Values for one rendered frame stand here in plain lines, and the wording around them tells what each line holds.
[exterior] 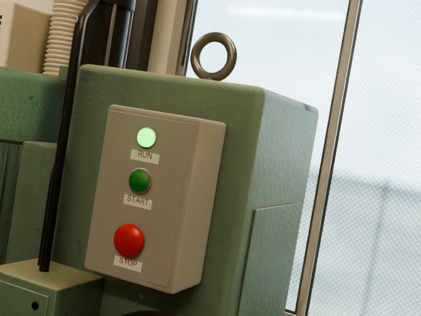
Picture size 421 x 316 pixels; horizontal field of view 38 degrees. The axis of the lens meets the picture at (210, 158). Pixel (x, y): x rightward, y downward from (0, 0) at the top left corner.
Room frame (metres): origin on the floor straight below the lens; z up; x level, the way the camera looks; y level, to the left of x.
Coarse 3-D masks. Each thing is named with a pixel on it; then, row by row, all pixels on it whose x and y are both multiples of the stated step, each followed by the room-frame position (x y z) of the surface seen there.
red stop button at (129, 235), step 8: (128, 224) 0.55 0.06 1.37; (120, 232) 0.55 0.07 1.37; (128, 232) 0.55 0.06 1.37; (136, 232) 0.54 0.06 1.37; (120, 240) 0.55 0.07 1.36; (128, 240) 0.54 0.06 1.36; (136, 240) 0.54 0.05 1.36; (120, 248) 0.55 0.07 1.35; (128, 248) 0.54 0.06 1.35; (136, 248) 0.54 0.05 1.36; (128, 256) 0.55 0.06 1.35
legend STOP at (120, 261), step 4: (116, 256) 0.56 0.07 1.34; (116, 260) 0.56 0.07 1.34; (120, 260) 0.56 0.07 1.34; (124, 260) 0.56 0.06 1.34; (128, 260) 0.56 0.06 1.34; (132, 260) 0.55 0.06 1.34; (116, 264) 0.56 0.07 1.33; (120, 264) 0.56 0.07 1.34; (124, 264) 0.56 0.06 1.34; (128, 264) 0.55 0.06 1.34; (132, 264) 0.55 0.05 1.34; (136, 264) 0.55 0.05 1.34; (140, 264) 0.55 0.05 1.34; (128, 268) 0.55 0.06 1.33; (132, 268) 0.55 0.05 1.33; (136, 268) 0.55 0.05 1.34; (140, 268) 0.55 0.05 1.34; (140, 272) 0.55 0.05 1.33
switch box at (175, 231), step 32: (128, 128) 0.56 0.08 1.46; (160, 128) 0.55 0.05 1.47; (192, 128) 0.54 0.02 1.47; (224, 128) 0.58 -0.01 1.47; (128, 160) 0.56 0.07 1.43; (160, 160) 0.55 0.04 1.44; (192, 160) 0.54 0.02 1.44; (96, 192) 0.58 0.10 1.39; (128, 192) 0.56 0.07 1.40; (160, 192) 0.55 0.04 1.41; (192, 192) 0.54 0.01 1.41; (96, 224) 0.57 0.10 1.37; (160, 224) 0.54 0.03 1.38; (192, 224) 0.55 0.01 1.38; (96, 256) 0.57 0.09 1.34; (160, 256) 0.54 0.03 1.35; (192, 256) 0.56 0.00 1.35; (160, 288) 0.54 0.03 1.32
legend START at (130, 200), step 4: (124, 196) 0.56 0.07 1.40; (128, 196) 0.56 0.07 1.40; (132, 196) 0.56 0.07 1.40; (124, 200) 0.56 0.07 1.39; (128, 200) 0.56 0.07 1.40; (132, 200) 0.56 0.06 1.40; (136, 200) 0.56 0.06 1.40; (140, 200) 0.55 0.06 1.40; (144, 200) 0.55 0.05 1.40; (148, 200) 0.55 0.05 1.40; (128, 204) 0.56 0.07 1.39; (132, 204) 0.56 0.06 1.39; (136, 204) 0.56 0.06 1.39; (140, 204) 0.55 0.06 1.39; (144, 204) 0.55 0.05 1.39; (148, 204) 0.55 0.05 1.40; (144, 208) 0.55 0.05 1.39; (148, 208) 0.55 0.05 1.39
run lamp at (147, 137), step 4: (144, 128) 0.55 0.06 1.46; (148, 128) 0.55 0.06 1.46; (152, 128) 0.55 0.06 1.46; (140, 132) 0.55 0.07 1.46; (144, 132) 0.55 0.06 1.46; (148, 132) 0.55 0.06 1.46; (152, 132) 0.55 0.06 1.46; (140, 136) 0.55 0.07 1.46; (144, 136) 0.55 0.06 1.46; (148, 136) 0.55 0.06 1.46; (152, 136) 0.55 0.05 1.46; (156, 136) 0.55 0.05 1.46; (140, 140) 0.55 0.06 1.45; (144, 140) 0.55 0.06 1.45; (148, 140) 0.55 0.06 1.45; (152, 140) 0.55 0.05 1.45; (156, 140) 0.55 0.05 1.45; (140, 144) 0.55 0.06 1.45; (144, 144) 0.55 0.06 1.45; (148, 144) 0.55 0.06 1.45; (152, 144) 0.55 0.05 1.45; (144, 148) 0.55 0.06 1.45; (148, 148) 0.55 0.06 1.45
